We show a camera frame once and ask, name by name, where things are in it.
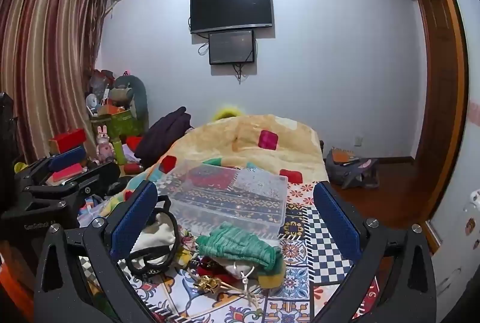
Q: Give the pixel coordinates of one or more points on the yellow-green plush toy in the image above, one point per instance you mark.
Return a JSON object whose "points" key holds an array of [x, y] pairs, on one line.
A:
{"points": [[225, 112]]}

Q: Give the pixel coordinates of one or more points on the green gift box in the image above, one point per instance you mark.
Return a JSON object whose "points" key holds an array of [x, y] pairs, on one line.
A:
{"points": [[118, 124]]}

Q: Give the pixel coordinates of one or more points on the patterned bed sheet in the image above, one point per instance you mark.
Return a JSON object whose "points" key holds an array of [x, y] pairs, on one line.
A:
{"points": [[300, 270]]}

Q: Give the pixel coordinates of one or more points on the green knitted hat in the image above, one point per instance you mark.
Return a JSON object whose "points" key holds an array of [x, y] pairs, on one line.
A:
{"points": [[240, 246]]}

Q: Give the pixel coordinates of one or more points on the clear plastic storage box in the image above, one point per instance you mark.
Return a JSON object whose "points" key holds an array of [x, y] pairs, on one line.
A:
{"points": [[228, 195]]}

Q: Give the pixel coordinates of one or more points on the red box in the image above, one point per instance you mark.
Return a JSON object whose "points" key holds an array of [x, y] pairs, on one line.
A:
{"points": [[67, 139]]}

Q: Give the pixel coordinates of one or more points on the white wall socket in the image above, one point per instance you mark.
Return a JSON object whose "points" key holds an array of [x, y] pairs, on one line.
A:
{"points": [[358, 140]]}

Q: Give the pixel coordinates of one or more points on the wooden door frame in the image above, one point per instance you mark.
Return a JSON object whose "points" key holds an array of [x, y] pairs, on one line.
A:
{"points": [[442, 82]]}

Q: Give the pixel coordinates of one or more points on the pink bunny plush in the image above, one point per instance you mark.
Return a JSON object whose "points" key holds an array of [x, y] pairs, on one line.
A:
{"points": [[105, 146]]}

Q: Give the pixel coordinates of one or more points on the yellow plush cloth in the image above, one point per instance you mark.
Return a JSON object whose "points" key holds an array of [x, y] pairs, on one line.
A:
{"points": [[273, 277]]}

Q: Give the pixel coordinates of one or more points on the yellow fleece blanket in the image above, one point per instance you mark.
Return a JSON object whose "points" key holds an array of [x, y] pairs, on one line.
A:
{"points": [[255, 142]]}

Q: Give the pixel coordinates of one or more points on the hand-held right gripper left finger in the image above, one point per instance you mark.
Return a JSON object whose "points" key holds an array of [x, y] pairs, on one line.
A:
{"points": [[133, 219]]}

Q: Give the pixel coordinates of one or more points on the grey backpack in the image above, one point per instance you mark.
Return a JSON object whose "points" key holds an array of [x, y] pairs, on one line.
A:
{"points": [[348, 167]]}

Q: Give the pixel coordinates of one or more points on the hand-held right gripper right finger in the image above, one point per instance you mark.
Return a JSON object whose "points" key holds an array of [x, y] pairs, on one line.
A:
{"points": [[335, 221]]}

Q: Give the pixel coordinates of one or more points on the gold metal ornament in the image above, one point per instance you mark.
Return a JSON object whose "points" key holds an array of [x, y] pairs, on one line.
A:
{"points": [[207, 283]]}

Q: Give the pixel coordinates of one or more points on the dark purple jacket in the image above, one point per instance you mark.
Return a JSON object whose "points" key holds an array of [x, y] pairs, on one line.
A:
{"points": [[165, 137]]}

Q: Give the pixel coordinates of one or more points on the black wall television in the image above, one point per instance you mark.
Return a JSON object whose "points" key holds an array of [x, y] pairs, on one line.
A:
{"points": [[230, 7]]}

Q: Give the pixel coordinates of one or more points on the small black wall monitor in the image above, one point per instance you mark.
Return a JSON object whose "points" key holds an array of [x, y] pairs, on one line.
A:
{"points": [[231, 47]]}

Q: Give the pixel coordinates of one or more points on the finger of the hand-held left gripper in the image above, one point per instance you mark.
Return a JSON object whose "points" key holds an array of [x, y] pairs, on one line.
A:
{"points": [[97, 174], [67, 157]]}

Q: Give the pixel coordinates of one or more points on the striped red curtain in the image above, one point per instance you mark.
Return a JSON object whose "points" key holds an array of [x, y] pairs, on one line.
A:
{"points": [[45, 64]]}

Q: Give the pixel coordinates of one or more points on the light green bottle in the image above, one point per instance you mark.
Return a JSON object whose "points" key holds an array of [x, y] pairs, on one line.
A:
{"points": [[120, 151]]}

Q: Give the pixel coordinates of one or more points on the wall stickers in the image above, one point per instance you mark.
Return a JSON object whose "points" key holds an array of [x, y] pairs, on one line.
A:
{"points": [[469, 226]]}

